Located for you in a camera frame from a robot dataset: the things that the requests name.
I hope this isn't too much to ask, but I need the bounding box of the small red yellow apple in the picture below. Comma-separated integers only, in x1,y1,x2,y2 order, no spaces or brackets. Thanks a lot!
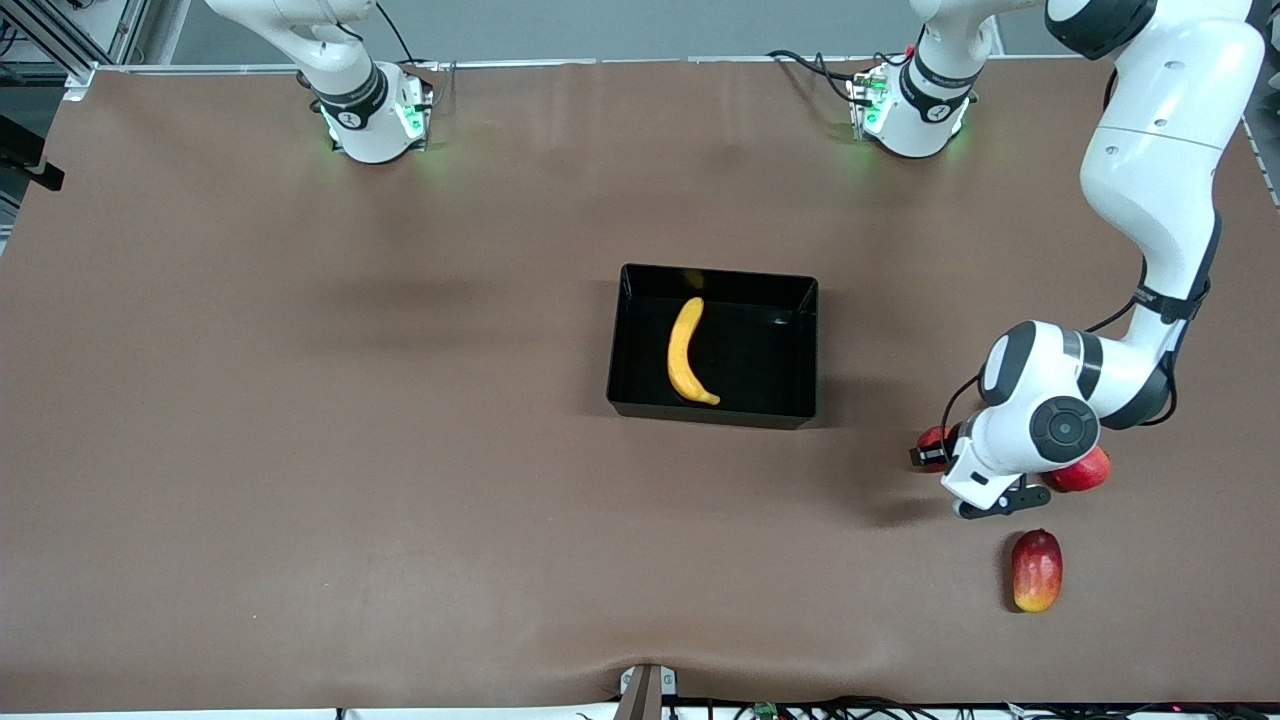
917,425,956,473

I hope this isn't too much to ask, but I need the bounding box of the black plastic box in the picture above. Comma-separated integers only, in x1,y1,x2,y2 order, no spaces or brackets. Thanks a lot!
606,263,820,431

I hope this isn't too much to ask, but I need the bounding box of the yellow banana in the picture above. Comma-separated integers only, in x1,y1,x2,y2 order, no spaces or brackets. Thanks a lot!
667,297,721,406

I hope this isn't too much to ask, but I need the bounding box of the red round apple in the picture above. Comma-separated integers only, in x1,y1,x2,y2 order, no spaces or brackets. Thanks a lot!
1040,447,1112,494

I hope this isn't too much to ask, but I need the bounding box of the red yellow mango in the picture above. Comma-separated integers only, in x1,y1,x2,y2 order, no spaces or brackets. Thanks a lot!
1010,529,1064,614

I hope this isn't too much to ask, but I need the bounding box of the brown table mat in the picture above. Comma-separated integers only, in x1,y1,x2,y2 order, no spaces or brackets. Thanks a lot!
0,58,1280,713

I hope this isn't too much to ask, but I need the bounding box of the black base power cable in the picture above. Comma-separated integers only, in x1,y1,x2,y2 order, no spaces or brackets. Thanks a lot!
766,48,906,101

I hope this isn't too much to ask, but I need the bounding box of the black bracket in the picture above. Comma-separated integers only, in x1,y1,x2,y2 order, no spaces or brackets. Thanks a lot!
0,115,66,191

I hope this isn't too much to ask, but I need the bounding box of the aluminium frame profile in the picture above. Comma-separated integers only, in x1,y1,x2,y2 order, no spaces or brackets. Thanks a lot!
0,0,151,89

